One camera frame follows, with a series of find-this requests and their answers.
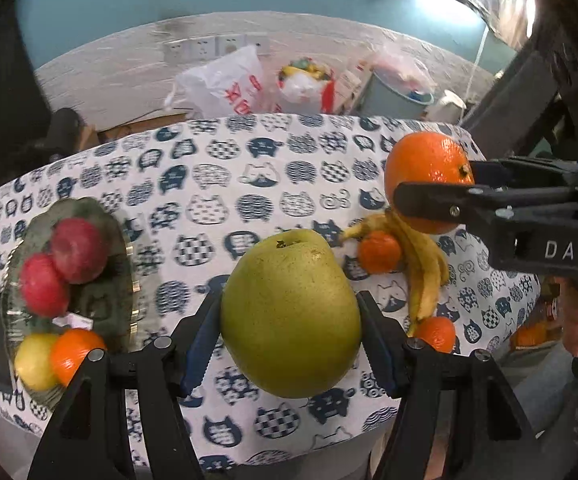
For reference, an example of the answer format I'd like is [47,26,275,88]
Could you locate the white hanging cord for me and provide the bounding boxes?
[461,25,490,121]

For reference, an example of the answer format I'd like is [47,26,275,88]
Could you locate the black cylindrical speaker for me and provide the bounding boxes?
[44,107,85,153]

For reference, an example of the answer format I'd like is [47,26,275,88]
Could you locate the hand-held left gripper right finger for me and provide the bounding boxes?
[356,290,554,480]

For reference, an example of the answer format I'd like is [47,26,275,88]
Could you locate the green glass bowl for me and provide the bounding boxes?
[0,197,137,408]

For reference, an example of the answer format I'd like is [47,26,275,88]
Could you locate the white kettle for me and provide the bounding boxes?
[426,90,467,123]

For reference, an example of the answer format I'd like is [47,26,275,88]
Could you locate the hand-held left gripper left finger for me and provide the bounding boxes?
[26,287,225,480]

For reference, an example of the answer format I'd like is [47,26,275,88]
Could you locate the white plastic bag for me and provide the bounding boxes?
[164,45,280,120]

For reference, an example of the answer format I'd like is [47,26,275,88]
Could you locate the green pear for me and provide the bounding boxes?
[220,229,362,399]

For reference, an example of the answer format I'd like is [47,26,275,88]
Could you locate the cat print tablecloth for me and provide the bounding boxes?
[0,114,542,471]

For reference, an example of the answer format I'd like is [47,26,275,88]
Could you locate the red apple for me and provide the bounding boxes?
[50,218,110,285]
[19,254,71,318]

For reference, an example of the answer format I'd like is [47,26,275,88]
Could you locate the black smartphone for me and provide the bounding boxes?
[0,295,15,396]

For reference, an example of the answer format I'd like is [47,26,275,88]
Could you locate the flat cardboard pieces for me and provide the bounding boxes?
[336,57,375,116]

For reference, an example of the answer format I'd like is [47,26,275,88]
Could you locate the brown cardboard box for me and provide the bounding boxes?
[76,122,102,151]

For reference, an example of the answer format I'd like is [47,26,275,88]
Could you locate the yellow pear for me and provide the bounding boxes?
[14,332,62,392]

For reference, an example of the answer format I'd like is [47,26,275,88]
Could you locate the pink plastic bag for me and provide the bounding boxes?
[369,42,437,98]

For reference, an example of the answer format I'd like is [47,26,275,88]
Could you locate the yellow banana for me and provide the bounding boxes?
[404,230,450,321]
[341,212,437,336]

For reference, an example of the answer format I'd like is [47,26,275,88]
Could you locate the orange mandarin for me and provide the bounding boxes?
[385,131,476,235]
[50,329,107,387]
[413,316,456,353]
[358,231,403,274]

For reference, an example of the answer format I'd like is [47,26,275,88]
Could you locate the grey blue trash bin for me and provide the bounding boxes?
[364,67,434,121]

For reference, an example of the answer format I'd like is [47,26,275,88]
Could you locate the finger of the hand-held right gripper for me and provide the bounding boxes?
[466,157,578,191]
[393,180,500,231]

